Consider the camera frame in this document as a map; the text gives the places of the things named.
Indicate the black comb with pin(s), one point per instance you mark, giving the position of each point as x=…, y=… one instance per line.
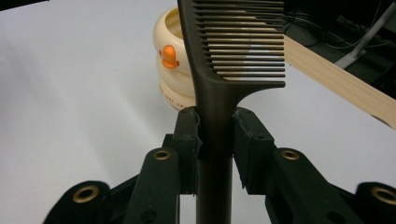
x=214, y=102

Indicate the white desk leg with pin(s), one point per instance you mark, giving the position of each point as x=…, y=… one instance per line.
x=355, y=56

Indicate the cream ribbed cup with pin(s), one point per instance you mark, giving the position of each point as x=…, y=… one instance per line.
x=174, y=77

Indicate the light wooden strip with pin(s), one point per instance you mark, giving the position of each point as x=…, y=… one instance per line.
x=342, y=81

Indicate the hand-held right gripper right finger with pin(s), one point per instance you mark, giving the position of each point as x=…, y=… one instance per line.
x=280, y=174

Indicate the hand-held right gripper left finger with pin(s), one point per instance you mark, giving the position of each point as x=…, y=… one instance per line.
x=168, y=168

